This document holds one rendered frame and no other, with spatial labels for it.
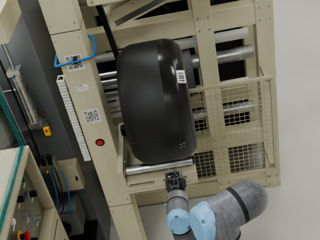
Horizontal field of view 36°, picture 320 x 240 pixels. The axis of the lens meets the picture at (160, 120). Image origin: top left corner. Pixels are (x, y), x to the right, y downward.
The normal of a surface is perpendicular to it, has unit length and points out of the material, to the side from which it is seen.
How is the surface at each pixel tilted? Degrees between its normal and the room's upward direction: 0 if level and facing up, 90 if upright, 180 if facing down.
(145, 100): 53
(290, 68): 0
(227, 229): 78
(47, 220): 0
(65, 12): 90
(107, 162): 90
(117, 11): 90
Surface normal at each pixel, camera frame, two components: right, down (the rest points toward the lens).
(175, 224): 0.00, 0.41
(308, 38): -0.18, -0.79
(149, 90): -0.08, -0.13
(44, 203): 0.05, 0.59
